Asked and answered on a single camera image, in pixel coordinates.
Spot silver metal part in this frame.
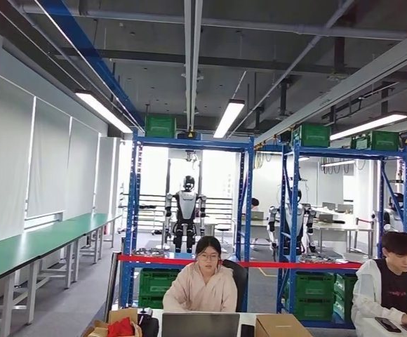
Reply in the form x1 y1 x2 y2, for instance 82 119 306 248
132 247 171 259
297 253 337 265

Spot green top workbench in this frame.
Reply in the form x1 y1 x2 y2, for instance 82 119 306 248
0 213 123 337

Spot white black humanoid robot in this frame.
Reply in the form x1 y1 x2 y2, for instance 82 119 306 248
267 188 317 258
371 192 407 234
164 175 207 254

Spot long ceiling light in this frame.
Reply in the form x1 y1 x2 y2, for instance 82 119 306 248
330 111 407 141
212 98 245 140
74 91 133 135

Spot green plastic crate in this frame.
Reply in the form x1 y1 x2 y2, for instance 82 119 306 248
333 272 359 323
145 114 177 139
292 123 331 149
138 268 180 310
351 130 400 152
294 272 335 299
294 297 335 322

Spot black office chair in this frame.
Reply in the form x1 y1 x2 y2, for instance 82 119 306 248
221 259 249 313

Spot red barrier tape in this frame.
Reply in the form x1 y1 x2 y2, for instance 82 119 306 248
117 253 363 271

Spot white roller blind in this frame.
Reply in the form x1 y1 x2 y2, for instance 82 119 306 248
95 136 121 216
0 79 36 243
27 98 72 220
66 118 100 220

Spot grey laptop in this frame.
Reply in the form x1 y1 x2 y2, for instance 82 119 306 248
161 312 241 337

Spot black leaning board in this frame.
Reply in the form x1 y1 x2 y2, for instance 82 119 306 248
104 251 121 323

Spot orange cardboard box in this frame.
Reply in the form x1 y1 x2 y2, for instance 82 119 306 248
107 307 143 337

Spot closed brown cardboard box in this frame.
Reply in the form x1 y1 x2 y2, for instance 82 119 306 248
255 314 313 337

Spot grey office desk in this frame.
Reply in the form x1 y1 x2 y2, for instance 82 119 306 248
311 217 376 256

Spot red cloth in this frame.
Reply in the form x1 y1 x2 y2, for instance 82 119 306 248
107 317 135 337

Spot small brown cardboard box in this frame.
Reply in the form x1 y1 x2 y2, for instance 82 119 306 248
81 319 110 337

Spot white desk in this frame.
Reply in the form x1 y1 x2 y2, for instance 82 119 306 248
355 316 407 337

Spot yellow hanging cable bundle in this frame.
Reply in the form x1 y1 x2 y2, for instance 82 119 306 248
253 150 273 171

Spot grey ceiling rail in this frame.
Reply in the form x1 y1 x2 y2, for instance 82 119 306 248
184 0 204 133

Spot blue overhead rail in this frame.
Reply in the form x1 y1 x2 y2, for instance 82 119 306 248
38 0 145 130

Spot grey cable tray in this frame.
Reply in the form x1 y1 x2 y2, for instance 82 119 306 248
254 23 407 147

